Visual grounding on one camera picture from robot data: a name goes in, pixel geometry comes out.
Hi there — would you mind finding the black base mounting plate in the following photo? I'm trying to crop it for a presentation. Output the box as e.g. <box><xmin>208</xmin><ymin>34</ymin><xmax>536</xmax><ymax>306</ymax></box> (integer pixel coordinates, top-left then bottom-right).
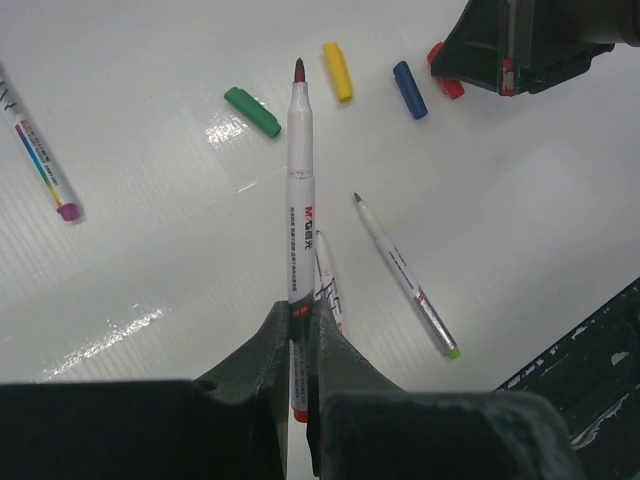
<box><xmin>498</xmin><ymin>281</ymin><xmax>639</xmax><ymax>450</ymax></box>

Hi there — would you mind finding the red pen cap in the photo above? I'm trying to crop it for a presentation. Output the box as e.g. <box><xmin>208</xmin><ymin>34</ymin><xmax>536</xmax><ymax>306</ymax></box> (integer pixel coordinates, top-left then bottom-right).
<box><xmin>427</xmin><ymin>42</ymin><xmax>465</xmax><ymax>100</ymax></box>

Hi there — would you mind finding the magenta marker pen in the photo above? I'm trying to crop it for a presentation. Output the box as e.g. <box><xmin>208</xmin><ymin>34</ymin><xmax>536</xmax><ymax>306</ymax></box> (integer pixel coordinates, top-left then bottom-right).
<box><xmin>1</xmin><ymin>65</ymin><xmax>84</xmax><ymax>223</ymax></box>

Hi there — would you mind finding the green pen cap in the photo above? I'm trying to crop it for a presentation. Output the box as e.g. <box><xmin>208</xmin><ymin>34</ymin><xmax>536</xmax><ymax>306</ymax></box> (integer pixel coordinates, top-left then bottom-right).
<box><xmin>224</xmin><ymin>87</ymin><xmax>281</xmax><ymax>139</ymax></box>

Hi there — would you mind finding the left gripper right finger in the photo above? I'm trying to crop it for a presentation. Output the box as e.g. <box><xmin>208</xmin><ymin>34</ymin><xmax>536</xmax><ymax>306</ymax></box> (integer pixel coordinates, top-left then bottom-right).
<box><xmin>306</xmin><ymin>302</ymin><xmax>583</xmax><ymax>479</ymax></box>

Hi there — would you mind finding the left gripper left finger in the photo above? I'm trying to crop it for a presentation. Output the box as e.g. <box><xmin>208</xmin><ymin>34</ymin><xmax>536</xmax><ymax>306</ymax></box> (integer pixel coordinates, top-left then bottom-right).
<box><xmin>1</xmin><ymin>302</ymin><xmax>289</xmax><ymax>479</ymax></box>

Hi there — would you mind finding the yellow marker pen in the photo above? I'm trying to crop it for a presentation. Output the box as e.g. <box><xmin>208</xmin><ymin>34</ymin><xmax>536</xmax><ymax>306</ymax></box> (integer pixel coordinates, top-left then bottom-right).
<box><xmin>315</xmin><ymin>230</ymin><xmax>344</xmax><ymax>333</ymax></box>

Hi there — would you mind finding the yellow pen cap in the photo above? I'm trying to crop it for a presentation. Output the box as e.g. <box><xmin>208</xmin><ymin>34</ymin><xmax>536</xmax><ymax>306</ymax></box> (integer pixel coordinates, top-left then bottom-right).
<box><xmin>322</xmin><ymin>42</ymin><xmax>353</xmax><ymax>103</ymax></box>

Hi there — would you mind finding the blue pen cap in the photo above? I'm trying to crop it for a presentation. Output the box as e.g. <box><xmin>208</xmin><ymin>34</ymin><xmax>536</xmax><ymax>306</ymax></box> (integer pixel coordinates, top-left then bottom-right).
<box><xmin>393</xmin><ymin>60</ymin><xmax>428</xmax><ymax>120</ymax></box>

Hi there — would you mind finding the red marker pen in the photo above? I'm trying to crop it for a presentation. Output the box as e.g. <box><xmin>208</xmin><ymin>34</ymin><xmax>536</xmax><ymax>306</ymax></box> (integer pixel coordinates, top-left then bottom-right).
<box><xmin>285</xmin><ymin>59</ymin><xmax>316</xmax><ymax>423</ymax></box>

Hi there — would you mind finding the green marker pen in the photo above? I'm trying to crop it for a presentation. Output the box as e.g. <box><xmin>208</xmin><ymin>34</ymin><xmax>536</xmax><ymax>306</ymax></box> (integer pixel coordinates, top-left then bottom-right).
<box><xmin>352</xmin><ymin>192</ymin><xmax>461</xmax><ymax>360</ymax></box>

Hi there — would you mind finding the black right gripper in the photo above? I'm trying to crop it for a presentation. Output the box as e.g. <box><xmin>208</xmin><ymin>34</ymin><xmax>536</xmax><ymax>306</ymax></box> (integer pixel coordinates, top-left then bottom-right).
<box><xmin>431</xmin><ymin>0</ymin><xmax>639</xmax><ymax>96</ymax></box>

